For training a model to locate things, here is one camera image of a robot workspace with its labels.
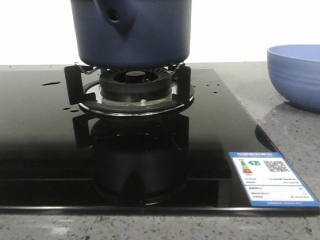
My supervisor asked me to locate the blue energy label sticker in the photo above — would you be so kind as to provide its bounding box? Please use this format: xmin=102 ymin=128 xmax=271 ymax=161
xmin=229 ymin=152 xmax=320 ymax=207

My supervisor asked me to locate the light blue bowl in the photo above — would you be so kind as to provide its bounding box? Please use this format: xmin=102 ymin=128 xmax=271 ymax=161
xmin=267 ymin=44 xmax=320 ymax=112

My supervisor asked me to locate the black glass gas stove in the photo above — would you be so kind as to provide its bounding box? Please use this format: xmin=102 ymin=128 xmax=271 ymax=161
xmin=0 ymin=69 xmax=320 ymax=216

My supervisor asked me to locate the black pot support grate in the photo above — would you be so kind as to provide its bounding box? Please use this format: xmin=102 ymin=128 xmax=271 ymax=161
xmin=64 ymin=63 xmax=195 ymax=117

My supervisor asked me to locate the black gas burner head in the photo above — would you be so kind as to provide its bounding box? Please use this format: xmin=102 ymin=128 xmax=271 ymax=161
xmin=99 ymin=68 xmax=172 ymax=103

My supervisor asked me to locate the dark blue cooking pot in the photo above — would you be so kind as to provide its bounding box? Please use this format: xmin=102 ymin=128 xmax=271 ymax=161
xmin=70 ymin=0 xmax=192 ymax=69

